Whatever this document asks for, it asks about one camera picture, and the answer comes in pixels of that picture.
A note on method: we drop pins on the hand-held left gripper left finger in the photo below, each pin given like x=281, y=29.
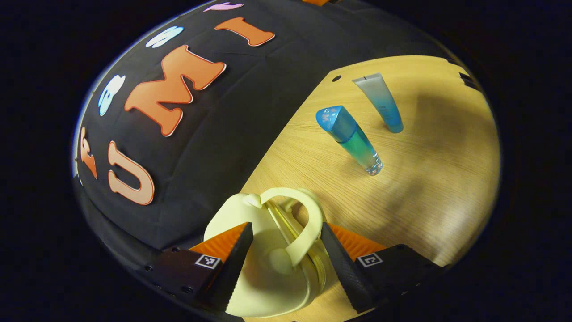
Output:
x=234, y=268

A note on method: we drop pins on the blue triangular cap bottle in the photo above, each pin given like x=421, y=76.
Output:
x=353, y=136

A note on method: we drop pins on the pale yellow suitcase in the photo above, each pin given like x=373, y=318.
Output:
x=268, y=286

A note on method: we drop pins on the blue white squeeze tube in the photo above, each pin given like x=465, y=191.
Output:
x=382, y=100

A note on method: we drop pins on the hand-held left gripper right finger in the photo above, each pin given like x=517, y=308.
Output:
x=342, y=268

